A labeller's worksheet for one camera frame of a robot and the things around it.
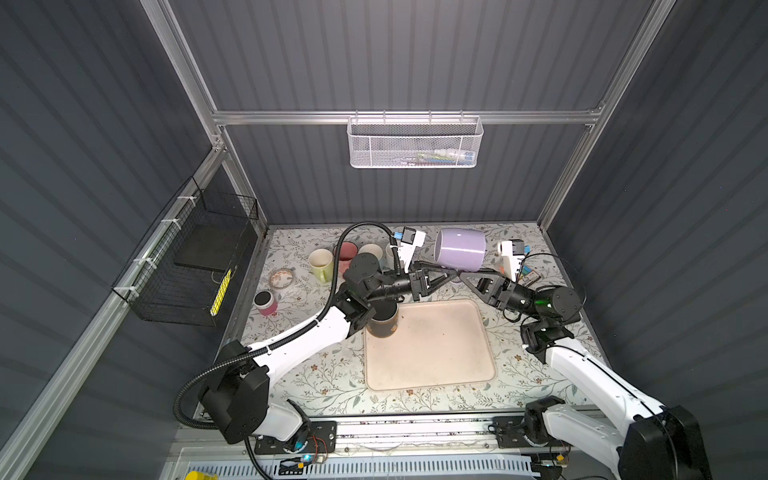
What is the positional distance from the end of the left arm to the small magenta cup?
540 mm

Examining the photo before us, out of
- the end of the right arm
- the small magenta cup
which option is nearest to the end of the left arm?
the end of the right arm

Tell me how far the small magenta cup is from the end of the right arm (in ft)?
2.10

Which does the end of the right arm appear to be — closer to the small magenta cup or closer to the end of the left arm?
the end of the left arm

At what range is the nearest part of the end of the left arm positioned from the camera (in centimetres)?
59

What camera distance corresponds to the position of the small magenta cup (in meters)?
0.95

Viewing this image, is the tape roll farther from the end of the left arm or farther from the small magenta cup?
the end of the left arm

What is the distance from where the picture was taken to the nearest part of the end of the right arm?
0.59 meters

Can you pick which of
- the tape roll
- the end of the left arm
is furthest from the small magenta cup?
the end of the left arm

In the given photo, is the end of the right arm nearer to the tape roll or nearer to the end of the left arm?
the end of the left arm

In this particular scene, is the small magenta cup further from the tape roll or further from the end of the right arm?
the end of the right arm
